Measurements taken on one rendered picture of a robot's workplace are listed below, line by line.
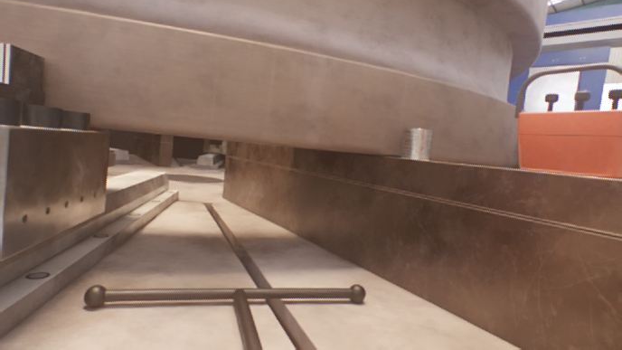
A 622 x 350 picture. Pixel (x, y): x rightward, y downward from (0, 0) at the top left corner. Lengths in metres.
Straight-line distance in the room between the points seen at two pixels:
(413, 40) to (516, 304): 0.97
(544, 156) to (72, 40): 1.10
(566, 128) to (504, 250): 0.29
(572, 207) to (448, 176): 0.29
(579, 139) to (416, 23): 0.84
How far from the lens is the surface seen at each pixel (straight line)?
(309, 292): 1.00
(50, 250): 1.15
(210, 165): 4.83
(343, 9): 1.40
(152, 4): 1.26
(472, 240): 1.06
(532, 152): 0.99
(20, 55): 1.05
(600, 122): 0.94
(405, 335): 0.95
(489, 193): 1.03
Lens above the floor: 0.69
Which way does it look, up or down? 2 degrees down
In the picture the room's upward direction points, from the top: 6 degrees clockwise
